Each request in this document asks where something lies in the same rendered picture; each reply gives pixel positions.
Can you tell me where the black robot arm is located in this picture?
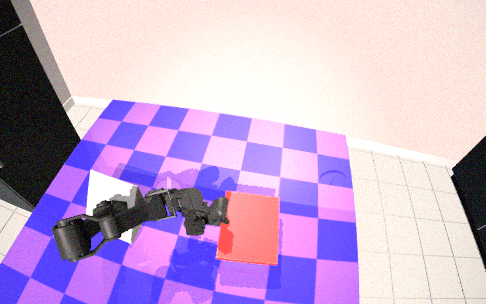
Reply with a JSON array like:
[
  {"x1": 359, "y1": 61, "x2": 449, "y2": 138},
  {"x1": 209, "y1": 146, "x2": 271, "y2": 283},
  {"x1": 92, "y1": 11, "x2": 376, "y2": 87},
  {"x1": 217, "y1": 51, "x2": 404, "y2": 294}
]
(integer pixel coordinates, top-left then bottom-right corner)
[{"x1": 51, "y1": 187, "x2": 206, "y2": 263}]

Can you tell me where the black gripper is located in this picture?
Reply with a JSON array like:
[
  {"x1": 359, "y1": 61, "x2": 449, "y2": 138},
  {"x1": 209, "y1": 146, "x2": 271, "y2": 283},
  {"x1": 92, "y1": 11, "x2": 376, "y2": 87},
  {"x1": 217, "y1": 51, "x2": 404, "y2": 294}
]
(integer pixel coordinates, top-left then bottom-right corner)
[{"x1": 180, "y1": 195, "x2": 230, "y2": 228}]

